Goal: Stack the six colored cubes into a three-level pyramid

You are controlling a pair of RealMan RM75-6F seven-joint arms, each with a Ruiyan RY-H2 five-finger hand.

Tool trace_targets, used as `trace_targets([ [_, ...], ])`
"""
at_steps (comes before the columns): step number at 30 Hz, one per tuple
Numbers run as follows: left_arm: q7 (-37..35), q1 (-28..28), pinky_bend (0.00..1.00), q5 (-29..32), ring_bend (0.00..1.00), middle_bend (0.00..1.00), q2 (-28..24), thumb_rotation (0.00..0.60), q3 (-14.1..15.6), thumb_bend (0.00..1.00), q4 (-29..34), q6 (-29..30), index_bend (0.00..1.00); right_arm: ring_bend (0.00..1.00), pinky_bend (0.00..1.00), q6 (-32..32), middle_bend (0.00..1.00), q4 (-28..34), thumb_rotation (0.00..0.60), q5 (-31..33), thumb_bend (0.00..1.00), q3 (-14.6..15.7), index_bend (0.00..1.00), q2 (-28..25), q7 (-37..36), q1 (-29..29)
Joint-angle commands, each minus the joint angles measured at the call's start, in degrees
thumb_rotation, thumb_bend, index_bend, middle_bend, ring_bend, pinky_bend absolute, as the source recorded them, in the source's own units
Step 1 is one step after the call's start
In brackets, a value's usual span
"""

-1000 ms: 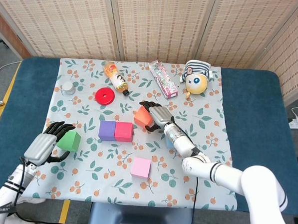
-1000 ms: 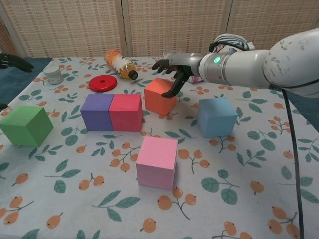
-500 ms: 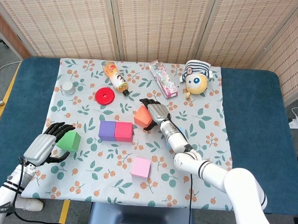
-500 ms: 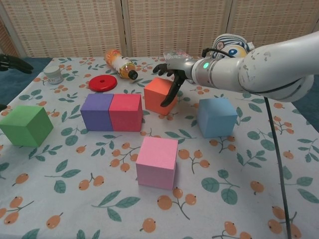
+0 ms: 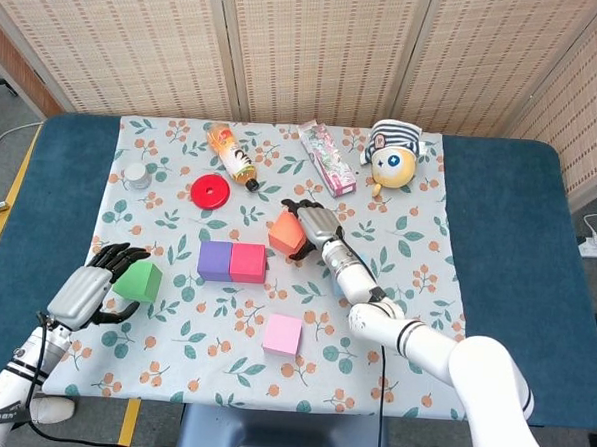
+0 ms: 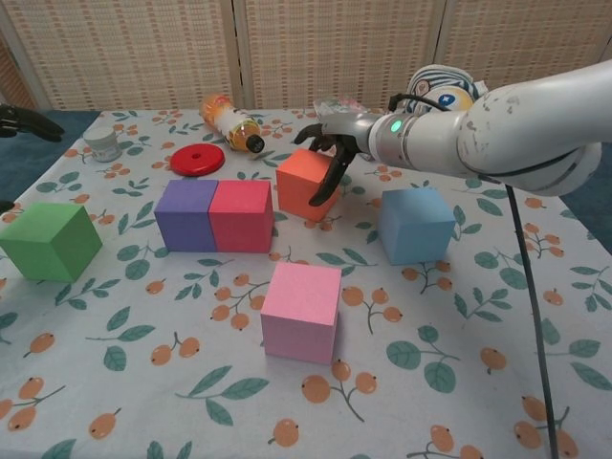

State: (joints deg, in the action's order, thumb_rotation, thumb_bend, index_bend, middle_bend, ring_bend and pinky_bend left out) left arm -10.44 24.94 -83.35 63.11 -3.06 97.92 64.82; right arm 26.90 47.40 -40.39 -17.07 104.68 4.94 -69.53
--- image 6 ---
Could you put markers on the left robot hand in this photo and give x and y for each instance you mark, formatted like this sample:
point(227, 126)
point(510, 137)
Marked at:
point(28, 122)

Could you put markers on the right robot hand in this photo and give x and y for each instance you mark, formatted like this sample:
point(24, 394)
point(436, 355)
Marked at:
point(349, 131)

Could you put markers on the orange foam cube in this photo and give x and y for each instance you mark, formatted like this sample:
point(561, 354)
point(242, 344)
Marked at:
point(299, 186)

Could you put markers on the blue foam cube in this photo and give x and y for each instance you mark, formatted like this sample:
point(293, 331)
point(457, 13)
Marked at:
point(416, 229)

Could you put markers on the green foam cube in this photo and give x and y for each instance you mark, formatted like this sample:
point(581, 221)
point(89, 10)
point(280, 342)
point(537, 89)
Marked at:
point(48, 244)

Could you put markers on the red foam cube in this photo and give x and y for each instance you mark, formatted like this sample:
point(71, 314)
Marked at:
point(241, 222)

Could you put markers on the purple foam cube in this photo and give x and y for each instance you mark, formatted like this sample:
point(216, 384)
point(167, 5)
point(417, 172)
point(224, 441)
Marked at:
point(184, 220)

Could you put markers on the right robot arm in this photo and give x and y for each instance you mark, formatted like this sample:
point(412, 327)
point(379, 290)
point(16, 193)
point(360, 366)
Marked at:
point(502, 129)

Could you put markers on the pink toothbrush package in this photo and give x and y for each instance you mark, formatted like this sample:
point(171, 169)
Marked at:
point(344, 105)

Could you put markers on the small white jar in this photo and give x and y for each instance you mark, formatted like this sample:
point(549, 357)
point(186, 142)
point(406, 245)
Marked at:
point(102, 146)

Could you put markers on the woven folding screen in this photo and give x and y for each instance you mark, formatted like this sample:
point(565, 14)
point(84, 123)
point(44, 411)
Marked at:
point(334, 48)

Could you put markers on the yellow plush toy striped hat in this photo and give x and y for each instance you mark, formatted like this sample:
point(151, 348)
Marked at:
point(440, 79)

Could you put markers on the orange drink bottle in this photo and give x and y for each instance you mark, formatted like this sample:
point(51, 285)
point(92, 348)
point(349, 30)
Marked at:
point(232, 124)

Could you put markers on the red plastic disc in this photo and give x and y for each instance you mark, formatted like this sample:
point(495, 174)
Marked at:
point(198, 165)

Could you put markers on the pink foam cube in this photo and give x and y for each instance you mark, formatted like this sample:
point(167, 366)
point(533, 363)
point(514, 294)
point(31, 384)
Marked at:
point(301, 315)

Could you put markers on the floral tablecloth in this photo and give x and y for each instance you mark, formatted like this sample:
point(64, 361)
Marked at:
point(430, 311)

